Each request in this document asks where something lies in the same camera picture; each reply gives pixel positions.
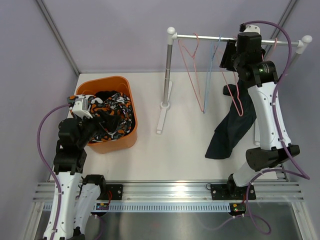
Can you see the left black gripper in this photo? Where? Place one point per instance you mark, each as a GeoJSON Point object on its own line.
{"type": "Point", "coordinates": [108, 122]}

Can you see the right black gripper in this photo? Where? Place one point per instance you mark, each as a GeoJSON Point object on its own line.
{"type": "Point", "coordinates": [230, 48]}

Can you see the blue wire hanger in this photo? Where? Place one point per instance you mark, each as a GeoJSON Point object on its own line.
{"type": "Point", "coordinates": [213, 50]}

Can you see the orange grey camouflage shorts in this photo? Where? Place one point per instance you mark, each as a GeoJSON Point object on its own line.
{"type": "Point", "coordinates": [118, 104]}

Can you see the black shorts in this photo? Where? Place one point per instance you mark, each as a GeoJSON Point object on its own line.
{"type": "Point", "coordinates": [104, 95]}

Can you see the pink wire hanger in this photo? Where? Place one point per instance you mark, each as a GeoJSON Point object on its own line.
{"type": "Point", "coordinates": [189, 60]}

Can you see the dark navy shorts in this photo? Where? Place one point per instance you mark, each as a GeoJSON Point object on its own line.
{"type": "Point", "coordinates": [232, 128]}

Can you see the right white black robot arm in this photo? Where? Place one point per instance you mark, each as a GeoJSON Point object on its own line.
{"type": "Point", "coordinates": [261, 80]}

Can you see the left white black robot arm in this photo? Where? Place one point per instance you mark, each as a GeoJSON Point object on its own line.
{"type": "Point", "coordinates": [75, 195]}

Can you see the orange plastic laundry basket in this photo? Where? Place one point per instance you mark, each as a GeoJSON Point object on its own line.
{"type": "Point", "coordinates": [111, 83]}

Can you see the silver clothes rack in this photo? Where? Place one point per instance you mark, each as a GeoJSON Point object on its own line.
{"type": "Point", "coordinates": [172, 35]}

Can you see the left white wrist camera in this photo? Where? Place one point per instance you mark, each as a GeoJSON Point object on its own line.
{"type": "Point", "coordinates": [79, 108]}

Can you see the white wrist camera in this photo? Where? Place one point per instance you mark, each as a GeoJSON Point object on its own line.
{"type": "Point", "coordinates": [243, 28]}
{"type": "Point", "coordinates": [79, 108]}

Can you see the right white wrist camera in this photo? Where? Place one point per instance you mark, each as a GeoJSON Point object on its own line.
{"type": "Point", "coordinates": [243, 28]}

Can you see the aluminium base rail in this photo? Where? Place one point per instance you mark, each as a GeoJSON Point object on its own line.
{"type": "Point", "coordinates": [199, 192]}

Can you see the white slotted cable duct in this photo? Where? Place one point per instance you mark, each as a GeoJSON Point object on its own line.
{"type": "Point", "coordinates": [161, 207]}

